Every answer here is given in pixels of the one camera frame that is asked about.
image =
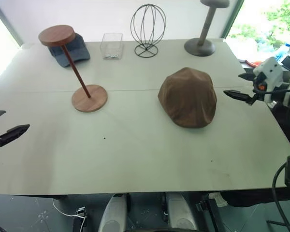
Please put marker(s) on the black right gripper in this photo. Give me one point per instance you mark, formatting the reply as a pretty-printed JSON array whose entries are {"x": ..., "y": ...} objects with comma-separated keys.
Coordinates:
[{"x": 259, "y": 83}]

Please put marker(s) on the blue plastic bottle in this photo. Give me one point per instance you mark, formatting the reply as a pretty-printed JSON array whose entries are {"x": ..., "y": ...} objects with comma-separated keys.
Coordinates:
[{"x": 281, "y": 50}]

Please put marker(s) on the wooden hat stand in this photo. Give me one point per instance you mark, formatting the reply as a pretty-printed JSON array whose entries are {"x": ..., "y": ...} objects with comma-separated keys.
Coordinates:
[{"x": 90, "y": 99}]

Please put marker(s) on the grey hat stand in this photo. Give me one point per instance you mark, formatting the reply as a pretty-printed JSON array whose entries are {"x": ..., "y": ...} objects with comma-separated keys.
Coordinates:
[{"x": 199, "y": 47}]

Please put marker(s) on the silver rounded robot leg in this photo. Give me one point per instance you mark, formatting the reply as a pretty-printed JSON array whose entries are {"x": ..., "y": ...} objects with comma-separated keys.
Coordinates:
[
  {"x": 181, "y": 212},
  {"x": 112, "y": 212}
]

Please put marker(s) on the brown cap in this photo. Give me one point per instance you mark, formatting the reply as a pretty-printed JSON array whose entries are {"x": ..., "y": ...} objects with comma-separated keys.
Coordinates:
[{"x": 187, "y": 99}]

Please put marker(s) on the small white beads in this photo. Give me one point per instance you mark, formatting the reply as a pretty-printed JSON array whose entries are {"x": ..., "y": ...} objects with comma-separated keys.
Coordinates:
[{"x": 110, "y": 56}]

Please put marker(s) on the grey-blue baseball cap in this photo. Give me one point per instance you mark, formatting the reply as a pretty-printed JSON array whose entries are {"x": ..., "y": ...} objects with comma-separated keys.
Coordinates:
[{"x": 78, "y": 52}]

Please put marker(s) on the green window frame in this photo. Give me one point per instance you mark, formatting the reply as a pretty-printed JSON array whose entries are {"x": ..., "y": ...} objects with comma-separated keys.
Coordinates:
[{"x": 234, "y": 18}]

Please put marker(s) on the clear plastic box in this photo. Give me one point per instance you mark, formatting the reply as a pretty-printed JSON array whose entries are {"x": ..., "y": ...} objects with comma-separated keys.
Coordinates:
[{"x": 112, "y": 46}]

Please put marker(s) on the black floor plug box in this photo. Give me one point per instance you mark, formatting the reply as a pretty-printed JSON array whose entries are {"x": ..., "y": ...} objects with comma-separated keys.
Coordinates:
[{"x": 80, "y": 220}]

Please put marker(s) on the red flat object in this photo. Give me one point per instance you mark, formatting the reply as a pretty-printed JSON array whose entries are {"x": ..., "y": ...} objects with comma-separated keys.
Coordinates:
[{"x": 250, "y": 63}]

